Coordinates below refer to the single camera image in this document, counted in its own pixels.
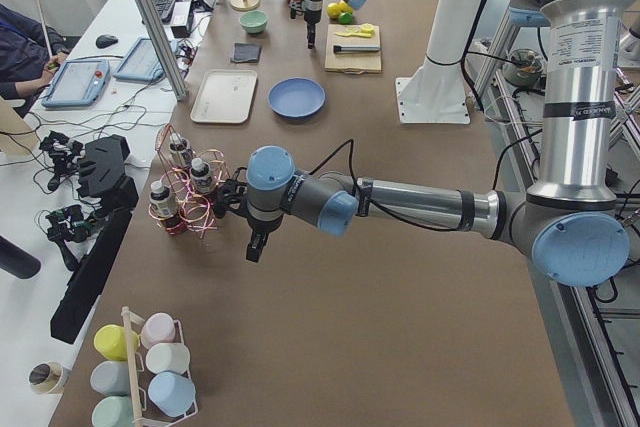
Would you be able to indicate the cream tray with rabbit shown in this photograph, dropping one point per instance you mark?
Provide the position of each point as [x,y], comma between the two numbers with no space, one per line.
[225,97]

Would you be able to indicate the blue cup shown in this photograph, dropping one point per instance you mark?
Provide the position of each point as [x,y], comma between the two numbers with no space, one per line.
[172,393]

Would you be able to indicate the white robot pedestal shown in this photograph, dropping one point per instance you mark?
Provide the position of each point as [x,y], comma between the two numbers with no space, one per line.
[435,94]

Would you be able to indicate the black computer mouse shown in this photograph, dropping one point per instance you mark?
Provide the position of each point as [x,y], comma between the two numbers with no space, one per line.
[106,40]

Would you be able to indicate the wooden cutting board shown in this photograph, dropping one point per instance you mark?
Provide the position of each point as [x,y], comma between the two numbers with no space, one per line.
[352,63]

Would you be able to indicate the green lime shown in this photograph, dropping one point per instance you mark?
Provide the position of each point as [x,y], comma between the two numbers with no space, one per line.
[345,18]

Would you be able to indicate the tape roll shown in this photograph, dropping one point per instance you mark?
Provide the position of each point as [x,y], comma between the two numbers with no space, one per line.
[48,378]

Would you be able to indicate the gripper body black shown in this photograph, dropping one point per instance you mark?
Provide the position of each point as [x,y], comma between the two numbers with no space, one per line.
[259,229]
[312,20]

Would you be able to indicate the yellow cup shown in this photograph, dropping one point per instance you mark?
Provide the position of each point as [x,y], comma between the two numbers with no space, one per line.
[109,341]

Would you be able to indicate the yellow lemon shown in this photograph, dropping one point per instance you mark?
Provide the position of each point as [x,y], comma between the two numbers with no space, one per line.
[333,10]
[344,8]

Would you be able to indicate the grey folded cloth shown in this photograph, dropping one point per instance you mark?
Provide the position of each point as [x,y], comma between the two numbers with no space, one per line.
[246,53]

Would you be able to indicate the blue plate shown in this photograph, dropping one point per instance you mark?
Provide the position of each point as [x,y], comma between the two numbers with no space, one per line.
[296,98]

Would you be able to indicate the seated person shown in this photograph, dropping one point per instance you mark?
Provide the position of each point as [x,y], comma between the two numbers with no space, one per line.
[27,55]

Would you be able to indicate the blue teach pendant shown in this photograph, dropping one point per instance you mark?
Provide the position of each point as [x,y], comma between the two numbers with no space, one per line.
[77,84]
[140,64]

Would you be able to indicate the aluminium frame post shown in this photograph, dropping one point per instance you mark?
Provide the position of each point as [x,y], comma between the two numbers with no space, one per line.
[162,47]

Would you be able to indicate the green bowl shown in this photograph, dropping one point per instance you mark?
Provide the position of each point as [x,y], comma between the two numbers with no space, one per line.
[254,22]

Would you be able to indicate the white cup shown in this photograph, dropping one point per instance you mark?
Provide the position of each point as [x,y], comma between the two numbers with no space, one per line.
[173,357]

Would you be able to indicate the pink cup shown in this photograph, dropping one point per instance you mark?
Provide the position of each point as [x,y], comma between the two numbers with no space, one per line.
[158,328]

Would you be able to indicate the copper wire bottle rack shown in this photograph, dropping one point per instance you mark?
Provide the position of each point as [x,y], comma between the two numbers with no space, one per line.
[196,211]

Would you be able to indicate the mint green cup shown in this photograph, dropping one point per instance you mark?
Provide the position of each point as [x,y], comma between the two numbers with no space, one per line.
[113,411]

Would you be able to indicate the grey cup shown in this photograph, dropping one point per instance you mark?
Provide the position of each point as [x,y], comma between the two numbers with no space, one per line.
[111,378]

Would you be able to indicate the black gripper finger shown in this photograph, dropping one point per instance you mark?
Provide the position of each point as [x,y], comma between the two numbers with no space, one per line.
[255,247]
[311,35]

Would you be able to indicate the knife with black handle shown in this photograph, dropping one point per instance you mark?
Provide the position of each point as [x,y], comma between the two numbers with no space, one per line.
[355,49]

